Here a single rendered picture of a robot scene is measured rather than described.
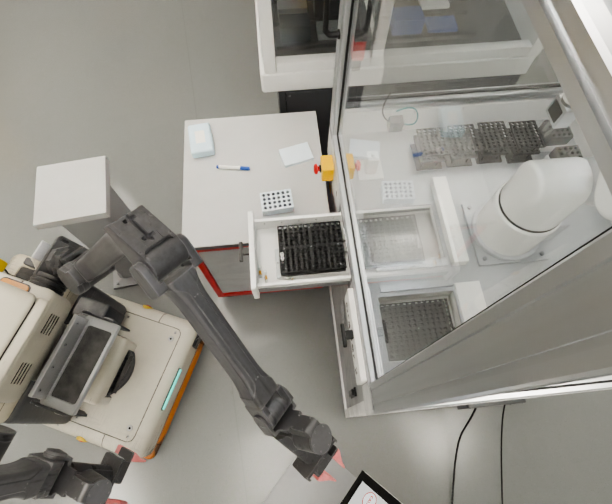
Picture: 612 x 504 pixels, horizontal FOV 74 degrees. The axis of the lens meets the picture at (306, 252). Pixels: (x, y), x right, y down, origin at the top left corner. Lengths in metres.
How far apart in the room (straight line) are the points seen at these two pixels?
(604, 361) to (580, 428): 2.23
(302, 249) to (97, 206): 0.85
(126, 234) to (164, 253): 0.07
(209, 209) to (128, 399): 0.92
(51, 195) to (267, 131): 0.91
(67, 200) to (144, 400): 0.90
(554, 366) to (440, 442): 1.91
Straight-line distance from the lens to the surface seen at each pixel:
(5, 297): 1.04
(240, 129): 1.86
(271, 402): 0.88
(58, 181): 1.95
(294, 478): 2.14
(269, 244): 1.46
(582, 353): 0.34
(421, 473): 2.24
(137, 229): 0.76
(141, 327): 2.07
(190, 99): 3.11
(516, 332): 0.41
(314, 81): 1.90
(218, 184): 1.70
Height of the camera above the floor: 2.16
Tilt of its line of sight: 67 degrees down
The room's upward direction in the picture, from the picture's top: 1 degrees clockwise
